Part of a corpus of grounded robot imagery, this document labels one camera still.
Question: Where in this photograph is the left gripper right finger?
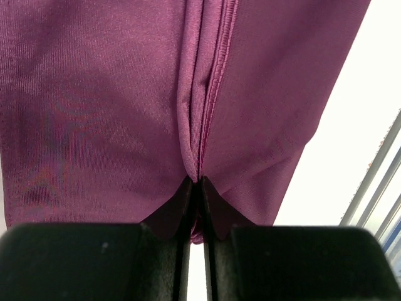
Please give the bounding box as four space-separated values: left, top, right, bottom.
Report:
200 177 400 300

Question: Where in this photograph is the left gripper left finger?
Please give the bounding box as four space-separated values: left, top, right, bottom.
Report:
1 179 193 300

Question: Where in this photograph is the purple cloth napkin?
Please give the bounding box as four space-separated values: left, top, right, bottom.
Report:
1 1 370 228

